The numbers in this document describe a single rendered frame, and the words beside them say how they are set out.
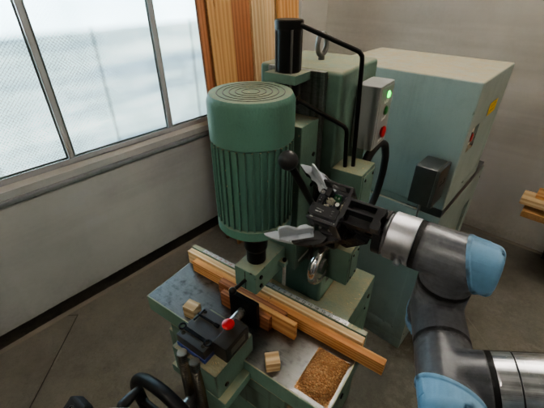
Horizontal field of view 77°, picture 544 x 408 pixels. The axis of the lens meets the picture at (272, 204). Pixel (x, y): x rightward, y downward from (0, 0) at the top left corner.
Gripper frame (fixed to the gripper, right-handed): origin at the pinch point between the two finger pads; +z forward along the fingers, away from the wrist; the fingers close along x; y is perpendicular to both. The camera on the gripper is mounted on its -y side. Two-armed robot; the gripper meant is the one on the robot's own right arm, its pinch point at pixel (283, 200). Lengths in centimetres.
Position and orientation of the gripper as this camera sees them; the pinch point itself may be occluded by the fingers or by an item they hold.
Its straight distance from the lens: 64.6
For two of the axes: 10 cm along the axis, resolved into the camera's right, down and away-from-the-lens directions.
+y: -3.3, -4.2, -8.5
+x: -4.6, 8.5, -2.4
